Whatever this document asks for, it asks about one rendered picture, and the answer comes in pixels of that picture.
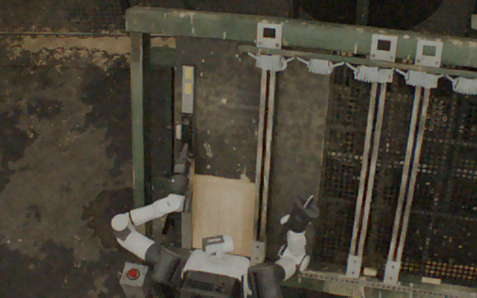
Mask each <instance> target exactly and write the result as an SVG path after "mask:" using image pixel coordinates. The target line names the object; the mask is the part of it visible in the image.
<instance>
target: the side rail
mask: <svg viewBox="0 0 477 298"><path fill-rule="evenodd" d="M130 33H131V41H130V66H131V99H132V109H131V134H132V168H133V201H134V207H135V209H137V208H141V207H147V206H150V205H151V204H152V203H153V194H152V190H151V176H152V129H151V65H149V51H150V49H151V34H149V33H139V32H130ZM135 226H136V228H137V230H138V232H139V233H141V234H142V235H143V236H144V237H146V238H147V239H148V238H149V237H150V235H151V234H152V232H153V220H151V221H148V222H146V223H143V224H139V225H135Z"/></svg>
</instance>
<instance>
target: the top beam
mask: <svg viewBox="0 0 477 298"><path fill-rule="evenodd" d="M124 15H125V30H126V31H130V32H139V33H149V34H156V33H157V34H168V35H177V36H186V37H196V38H206V39H215V40H226V41H247V42H257V30H258V23H262V24H270V25H281V26H282V33H281V45H282V46H291V47H302V48H310V49H320V50H330V51H339V52H348V53H357V54H366V55H368V56H370V55H371V52H370V48H371V40H372V35H382V36H392V37H397V42H396V48H397V49H396V55H395V58H403V59H412V60H415V59H416V54H417V48H418V40H421V41H440V42H443V45H442V50H441V61H440V64H448V65H457V66H466V67H475V68H477V39H472V38H461V37H452V36H441V35H437V34H432V33H422V32H412V31H402V30H391V29H387V28H382V27H371V26H361V25H342V24H333V23H330V22H321V21H310V20H299V19H289V18H278V17H268V16H257V15H247V14H236V13H226V12H216V11H204V10H194V9H173V8H153V7H144V6H138V7H133V8H129V9H127V10H125V11H124ZM421 55H422V56H430V57H434V56H435V55H436V46H429V45H426V44H424V45H423V47H422V53H421Z"/></svg>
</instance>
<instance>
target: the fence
mask: <svg viewBox="0 0 477 298"><path fill-rule="evenodd" d="M185 68H186V69H191V79H188V78H185ZM185 83H191V94H187V93H185ZM195 91H196V65H193V64H185V65H183V97H182V113H183V112H184V113H192V151H194V149H195ZM188 161H190V162H191V167H190V168H189V175H188V176H187V178H189V179H190V181H189V191H190V192H193V175H194V158H189V157H188ZM192 208H193V196H192V201H191V207H190V213H187V212H183V211H182V226H181V248H187V249H191V247H192Z"/></svg>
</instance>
